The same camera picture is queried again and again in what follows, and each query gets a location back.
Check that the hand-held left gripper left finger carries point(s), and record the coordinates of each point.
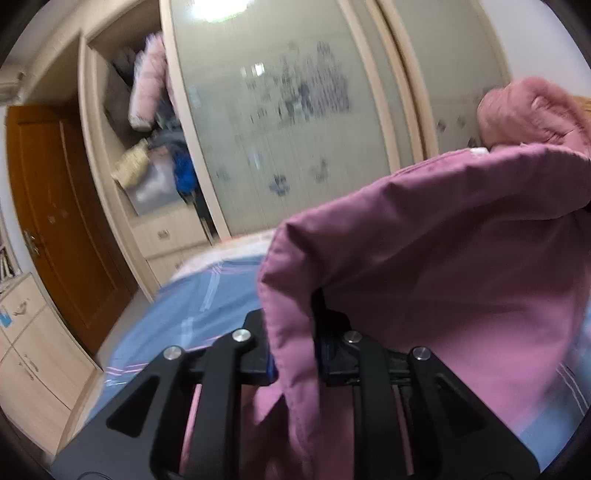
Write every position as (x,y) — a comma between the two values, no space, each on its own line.
(249,353)

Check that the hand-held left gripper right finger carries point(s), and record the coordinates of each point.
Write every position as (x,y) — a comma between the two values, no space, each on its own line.
(334,357)

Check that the pink and white hooded jacket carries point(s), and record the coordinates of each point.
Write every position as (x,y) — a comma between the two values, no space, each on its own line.
(415,254)

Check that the blue folded clothes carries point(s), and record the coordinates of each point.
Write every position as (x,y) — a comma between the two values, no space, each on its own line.
(185,173)

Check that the grey folded clothes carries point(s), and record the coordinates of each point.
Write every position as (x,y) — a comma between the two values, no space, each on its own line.
(164,138)

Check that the blue plaid bed sheet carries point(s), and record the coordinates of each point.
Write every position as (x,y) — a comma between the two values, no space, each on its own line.
(184,314)

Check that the translucent storage box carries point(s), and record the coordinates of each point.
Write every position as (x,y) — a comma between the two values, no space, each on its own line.
(154,191)

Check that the light wooden cabinet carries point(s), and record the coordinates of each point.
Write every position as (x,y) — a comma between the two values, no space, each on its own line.
(41,360)

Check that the beige crumpled cloth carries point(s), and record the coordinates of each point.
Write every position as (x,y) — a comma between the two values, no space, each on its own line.
(131,166)

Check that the brown wooden door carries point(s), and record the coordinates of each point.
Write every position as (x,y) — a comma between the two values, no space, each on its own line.
(69,221)

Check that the frosted floral sliding door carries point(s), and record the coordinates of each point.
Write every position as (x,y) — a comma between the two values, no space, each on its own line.
(286,115)

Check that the white shelf with books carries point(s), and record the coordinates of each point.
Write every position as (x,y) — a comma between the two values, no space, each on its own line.
(7,258)

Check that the light wooden wardrobe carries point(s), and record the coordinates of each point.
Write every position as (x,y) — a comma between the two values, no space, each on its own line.
(99,138)

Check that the pink puffer jacket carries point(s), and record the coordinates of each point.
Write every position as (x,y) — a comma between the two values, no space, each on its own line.
(147,83)

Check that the frosted plain sliding door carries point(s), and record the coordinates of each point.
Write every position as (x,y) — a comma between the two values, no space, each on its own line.
(452,69)

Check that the pink quilted coat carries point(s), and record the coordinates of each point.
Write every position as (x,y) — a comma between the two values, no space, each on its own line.
(531,110)

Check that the yellow bamboo mat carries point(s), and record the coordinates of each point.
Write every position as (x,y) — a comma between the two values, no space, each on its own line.
(584,106)

